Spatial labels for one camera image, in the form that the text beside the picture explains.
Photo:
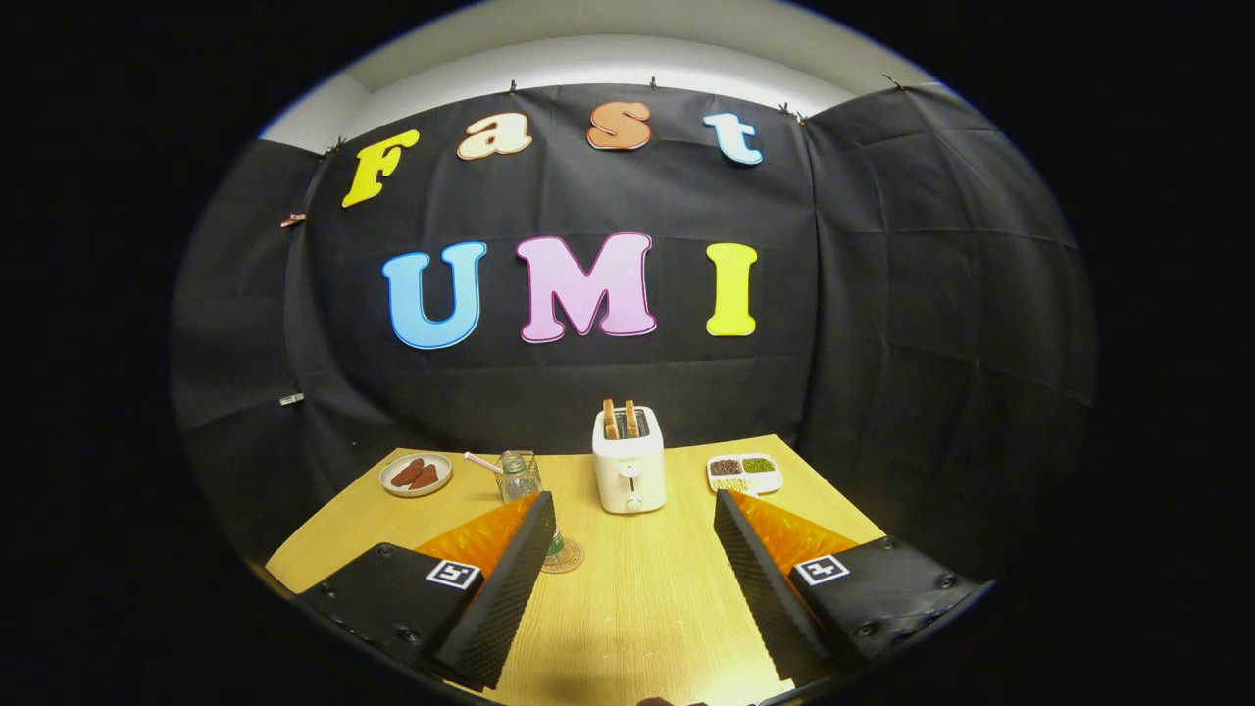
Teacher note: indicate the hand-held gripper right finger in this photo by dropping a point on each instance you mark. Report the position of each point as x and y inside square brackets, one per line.
[765, 593]

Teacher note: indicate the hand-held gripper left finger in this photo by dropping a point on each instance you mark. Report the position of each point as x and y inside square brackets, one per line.
[500, 598]

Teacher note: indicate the round cork coaster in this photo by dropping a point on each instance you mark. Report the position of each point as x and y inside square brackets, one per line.
[575, 559]

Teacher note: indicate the clear plastic juice bottle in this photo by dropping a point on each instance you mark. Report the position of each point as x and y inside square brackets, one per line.
[517, 480]

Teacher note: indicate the white divided bean tray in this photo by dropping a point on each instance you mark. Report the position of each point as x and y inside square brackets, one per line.
[770, 480]

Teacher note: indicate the wooden table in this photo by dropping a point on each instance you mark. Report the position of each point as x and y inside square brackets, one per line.
[647, 608]

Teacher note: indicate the brown meat slice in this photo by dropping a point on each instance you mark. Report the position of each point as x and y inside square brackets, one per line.
[406, 472]
[426, 479]

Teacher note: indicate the small white round plate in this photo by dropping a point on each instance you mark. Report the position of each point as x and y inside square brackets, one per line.
[441, 469]

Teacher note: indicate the white toaster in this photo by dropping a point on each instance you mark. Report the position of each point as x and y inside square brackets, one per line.
[629, 476]

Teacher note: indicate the toast slice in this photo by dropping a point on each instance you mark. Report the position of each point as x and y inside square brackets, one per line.
[631, 420]
[610, 420]

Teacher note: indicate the black backdrop cloth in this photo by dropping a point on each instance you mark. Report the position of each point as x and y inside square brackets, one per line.
[931, 343]

